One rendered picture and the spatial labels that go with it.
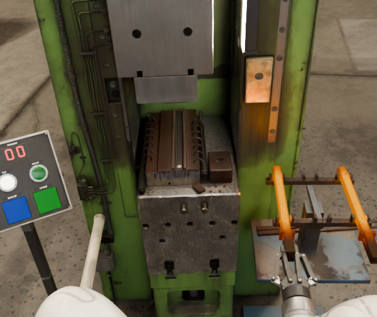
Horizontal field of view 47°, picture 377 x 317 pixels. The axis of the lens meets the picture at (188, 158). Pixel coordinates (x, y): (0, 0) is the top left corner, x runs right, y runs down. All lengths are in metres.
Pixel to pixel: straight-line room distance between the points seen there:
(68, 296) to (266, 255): 1.03
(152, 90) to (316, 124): 2.49
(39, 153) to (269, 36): 0.85
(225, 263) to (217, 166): 0.46
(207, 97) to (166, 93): 0.58
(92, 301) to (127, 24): 0.82
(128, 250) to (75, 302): 1.36
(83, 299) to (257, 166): 1.15
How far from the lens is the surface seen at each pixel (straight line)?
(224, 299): 2.09
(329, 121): 3.80
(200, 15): 1.31
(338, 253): 1.74
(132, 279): 2.29
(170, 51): 1.34
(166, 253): 1.81
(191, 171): 1.59
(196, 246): 1.78
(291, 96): 1.63
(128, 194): 1.86
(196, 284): 1.98
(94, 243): 1.85
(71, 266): 2.65
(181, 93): 1.41
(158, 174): 1.60
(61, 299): 0.79
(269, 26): 1.49
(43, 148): 1.51
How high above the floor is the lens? 1.98
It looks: 37 degrees down
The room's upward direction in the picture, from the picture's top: 3 degrees counter-clockwise
